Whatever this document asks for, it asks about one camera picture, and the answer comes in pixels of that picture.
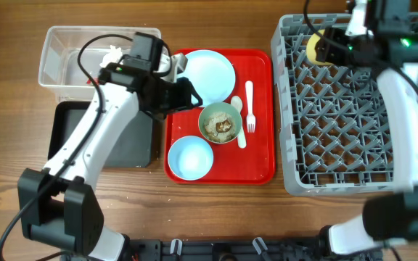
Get yellow plastic cup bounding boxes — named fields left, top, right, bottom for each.
left=306, top=33, right=333, bottom=66

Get light blue plate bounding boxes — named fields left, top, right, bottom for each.
left=179, top=49, right=236, bottom=107

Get white tissue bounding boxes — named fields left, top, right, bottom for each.
left=99, top=45, right=128, bottom=68

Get green bowl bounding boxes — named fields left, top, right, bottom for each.
left=198, top=102, right=242, bottom=144

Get light blue bowl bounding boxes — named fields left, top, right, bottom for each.
left=167, top=136, right=214, bottom=181

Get white plastic spoon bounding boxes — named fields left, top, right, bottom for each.
left=231, top=96, right=247, bottom=149

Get pink plastic fork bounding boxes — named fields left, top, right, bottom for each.
left=245, top=80, right=256, bottom=133

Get rice and food leftovers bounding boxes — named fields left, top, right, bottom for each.
left=204, top=112, right=236, bottom=143

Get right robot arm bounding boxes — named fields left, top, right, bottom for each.
left=307, top=0, right=418, bottom=257

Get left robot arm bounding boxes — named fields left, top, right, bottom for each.
left=13, top=33, right=202, bottom=260

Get grey dishwasher rack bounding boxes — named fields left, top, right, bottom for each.
left=271, top=12, right=418, bottom=196

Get clear plastic waste bin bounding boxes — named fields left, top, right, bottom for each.
left=38, top=25, right=162, bottom=102

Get black plastic tray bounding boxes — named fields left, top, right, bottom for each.
left=47, top=101, right=154, bottom=168

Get red serving tray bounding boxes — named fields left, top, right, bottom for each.
left=164, top=49, right=276, bottom=185

